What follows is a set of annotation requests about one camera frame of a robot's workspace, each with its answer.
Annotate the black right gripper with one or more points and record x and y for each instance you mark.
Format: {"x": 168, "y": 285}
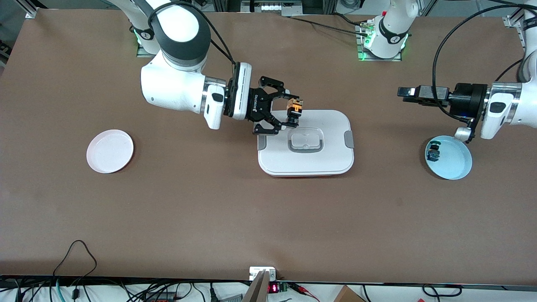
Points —
{"x": 256, "y": 105}

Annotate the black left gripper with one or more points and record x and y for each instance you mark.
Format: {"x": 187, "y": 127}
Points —
{"x": 468, "y": 99}

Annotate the orange push button switch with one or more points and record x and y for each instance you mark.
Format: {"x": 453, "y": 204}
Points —
{"x": 295, "y": 107}

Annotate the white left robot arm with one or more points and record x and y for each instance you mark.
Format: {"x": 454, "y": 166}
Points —
{"x": 524, "y": 109}

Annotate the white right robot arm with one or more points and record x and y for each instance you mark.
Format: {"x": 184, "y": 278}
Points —
{"x": 176, "y": 88}

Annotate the white lidded plastic box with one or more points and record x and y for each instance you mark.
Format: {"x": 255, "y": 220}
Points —
{"x": 310, "y": 163}

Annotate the light blue round plate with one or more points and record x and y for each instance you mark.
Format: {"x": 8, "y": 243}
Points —
{"x": 455, "y": 161}

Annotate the small white device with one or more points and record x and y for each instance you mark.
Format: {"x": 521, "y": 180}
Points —
{"x": 258, "y": 270}

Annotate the pink round plate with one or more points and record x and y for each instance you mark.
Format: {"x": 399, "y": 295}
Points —
{"x": 110, "y": 151}

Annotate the red LED display module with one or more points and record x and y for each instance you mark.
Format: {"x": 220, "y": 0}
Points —
{"x": 273, "y": 288}

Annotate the grey metal bar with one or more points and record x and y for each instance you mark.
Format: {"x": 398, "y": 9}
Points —
{"x": 258, "y": 291}

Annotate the black power plug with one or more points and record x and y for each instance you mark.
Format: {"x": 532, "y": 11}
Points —
{"x": 214, "y": 293}

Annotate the brown cardboard piece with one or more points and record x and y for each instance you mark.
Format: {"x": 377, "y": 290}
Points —
{"x": 346, "y": 295}

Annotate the green push button switch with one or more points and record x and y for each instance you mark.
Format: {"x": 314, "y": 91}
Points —
{"x": 433, "y": 156}

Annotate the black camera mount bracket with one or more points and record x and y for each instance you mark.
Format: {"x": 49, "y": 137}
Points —
{"x": 474, "y": 126}

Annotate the aluminium frame rail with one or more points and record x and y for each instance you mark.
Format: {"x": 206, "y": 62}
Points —
{"x": 272, "y": 6}

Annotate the metal corner bracket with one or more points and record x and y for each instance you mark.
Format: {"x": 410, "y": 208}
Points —
{"x": 508, "y": 21}

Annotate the aluminium profile post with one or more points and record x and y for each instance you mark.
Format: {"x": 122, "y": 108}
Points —
{"x": 29, "y": 8}

